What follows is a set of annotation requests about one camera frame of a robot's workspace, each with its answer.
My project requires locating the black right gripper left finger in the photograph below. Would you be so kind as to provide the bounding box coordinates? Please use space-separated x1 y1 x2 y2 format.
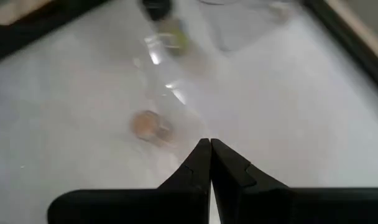
47 139 212 224

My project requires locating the black-lid spice jar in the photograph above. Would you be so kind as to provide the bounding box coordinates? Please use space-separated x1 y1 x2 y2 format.
141 0 191 58

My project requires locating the black metal table frame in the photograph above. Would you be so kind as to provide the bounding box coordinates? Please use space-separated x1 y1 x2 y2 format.
0 0 378 105

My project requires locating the clear plastic bin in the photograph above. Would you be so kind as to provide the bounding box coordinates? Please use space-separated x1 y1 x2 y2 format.
196 0 291 54

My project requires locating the brown-lid spice jar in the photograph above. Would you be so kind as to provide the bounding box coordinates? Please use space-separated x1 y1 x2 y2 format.
129 109 176 147

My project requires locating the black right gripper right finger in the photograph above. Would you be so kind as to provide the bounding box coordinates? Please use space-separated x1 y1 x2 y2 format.
211 139 378 224

